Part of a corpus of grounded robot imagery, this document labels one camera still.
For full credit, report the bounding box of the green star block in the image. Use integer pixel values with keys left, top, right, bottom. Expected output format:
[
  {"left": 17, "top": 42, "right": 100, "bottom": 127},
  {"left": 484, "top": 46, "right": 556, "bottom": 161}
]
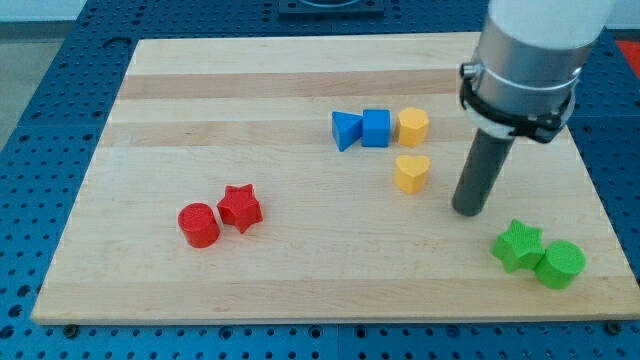
[{"left": 491, "top": 219, "right": 545, "bottom": 273}]

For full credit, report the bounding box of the blue cube block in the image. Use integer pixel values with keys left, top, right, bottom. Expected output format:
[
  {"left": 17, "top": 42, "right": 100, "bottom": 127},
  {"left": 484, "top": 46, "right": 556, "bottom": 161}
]
[{"left": 362, "top": 109, "right": 391, "bottom": 148}]

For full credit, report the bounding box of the yellow heart block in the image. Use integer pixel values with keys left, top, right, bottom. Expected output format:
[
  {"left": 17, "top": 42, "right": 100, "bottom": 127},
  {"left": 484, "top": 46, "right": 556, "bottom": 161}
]
[{"left": 393, "top": 155, "right": 431, "bottom": 194}]

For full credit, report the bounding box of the red star block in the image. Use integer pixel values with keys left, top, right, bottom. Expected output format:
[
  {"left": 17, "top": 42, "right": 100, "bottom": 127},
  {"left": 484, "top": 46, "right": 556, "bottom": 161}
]
[{"left": 217, "top": 184, "right": 263, "bottom": 233}]

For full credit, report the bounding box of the blue triangle block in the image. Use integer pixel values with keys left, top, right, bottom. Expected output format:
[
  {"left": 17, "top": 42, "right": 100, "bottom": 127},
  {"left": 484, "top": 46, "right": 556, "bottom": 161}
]
[{"left": 331, "top": 111, "right": 363, "bottom": 152}]

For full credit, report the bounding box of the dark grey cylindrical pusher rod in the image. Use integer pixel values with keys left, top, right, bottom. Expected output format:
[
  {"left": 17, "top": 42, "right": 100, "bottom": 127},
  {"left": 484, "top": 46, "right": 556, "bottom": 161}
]
[{"left": 451, "top": 129, "right": 514, "bottom": 217}]

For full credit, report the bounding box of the wooden board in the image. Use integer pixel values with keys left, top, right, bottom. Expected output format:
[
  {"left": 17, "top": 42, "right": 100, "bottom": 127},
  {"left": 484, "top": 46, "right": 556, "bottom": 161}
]
[{"left": 32, "top": 33, "right": 639, "bottom": 325}]

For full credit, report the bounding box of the black cable clamp ring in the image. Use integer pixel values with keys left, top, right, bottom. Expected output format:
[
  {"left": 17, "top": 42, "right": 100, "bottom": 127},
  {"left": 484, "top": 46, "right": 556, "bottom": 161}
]
[{"left": 458, "top": 61, "right": 582, "bottom": 145}]

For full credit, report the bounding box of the black mounting plate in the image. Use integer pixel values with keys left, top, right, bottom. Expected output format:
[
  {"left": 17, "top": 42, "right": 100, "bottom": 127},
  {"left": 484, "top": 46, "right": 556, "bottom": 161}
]
[{"left": 276, "top": 0, "right": 385, "bottom": 18}]

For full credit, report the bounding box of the red cylinder block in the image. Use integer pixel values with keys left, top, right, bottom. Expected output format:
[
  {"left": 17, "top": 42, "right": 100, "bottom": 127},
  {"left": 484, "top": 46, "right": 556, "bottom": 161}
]
[{"left": 177, "top": 203, "right": 221, "bottom": 248}]

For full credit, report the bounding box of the yellow pentagon block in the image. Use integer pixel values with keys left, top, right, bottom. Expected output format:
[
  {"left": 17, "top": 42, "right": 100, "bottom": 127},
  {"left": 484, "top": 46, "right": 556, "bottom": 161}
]
[{"left": 397, "top": 107, "right": 430, "bottom": 147}]

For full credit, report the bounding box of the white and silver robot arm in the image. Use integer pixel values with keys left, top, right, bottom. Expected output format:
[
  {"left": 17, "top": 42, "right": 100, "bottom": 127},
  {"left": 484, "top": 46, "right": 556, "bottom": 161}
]
[{"left": 452, "top": 0, "right": 615, "bottom": 216}]

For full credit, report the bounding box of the green cylinder block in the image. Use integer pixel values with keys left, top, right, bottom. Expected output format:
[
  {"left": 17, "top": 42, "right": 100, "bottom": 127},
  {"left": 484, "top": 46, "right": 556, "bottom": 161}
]
[{"left": 534, "top": 240, "right": 586, "bottom": 290}]

